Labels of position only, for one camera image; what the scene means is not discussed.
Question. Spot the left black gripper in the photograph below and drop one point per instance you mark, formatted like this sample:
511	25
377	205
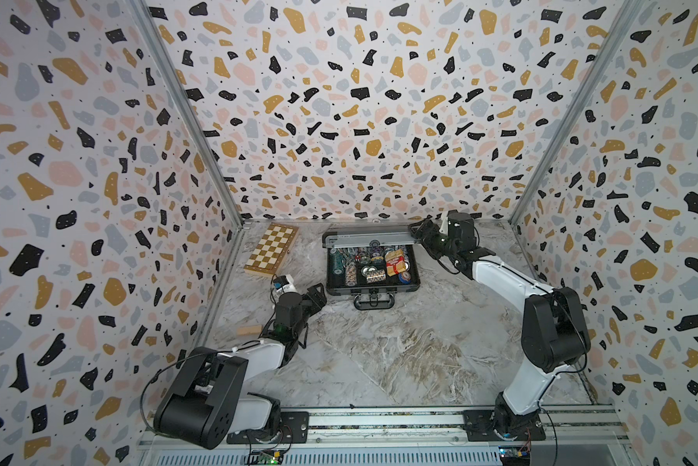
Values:
318	299

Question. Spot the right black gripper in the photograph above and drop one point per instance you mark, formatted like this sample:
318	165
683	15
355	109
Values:
426	224

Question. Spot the grey poker set case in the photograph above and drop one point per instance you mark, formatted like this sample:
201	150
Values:
370	299

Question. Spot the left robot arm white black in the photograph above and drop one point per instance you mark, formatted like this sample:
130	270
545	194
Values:
208	403

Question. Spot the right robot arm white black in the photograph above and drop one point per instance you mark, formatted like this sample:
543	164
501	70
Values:
554	335

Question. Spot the poker chips in case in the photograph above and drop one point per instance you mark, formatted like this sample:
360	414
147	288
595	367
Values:
365	268

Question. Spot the playing card deck red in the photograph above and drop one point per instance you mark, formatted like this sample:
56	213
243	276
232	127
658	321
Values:
396	262

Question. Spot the wooden chess board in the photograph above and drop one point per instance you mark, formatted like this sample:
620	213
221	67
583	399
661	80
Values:
271	250

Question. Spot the small wooden block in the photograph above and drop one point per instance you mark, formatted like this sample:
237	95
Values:
250	330

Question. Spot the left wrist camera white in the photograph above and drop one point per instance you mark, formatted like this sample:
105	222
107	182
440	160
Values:
283	284

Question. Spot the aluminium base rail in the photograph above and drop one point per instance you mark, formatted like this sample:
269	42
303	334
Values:
558	435

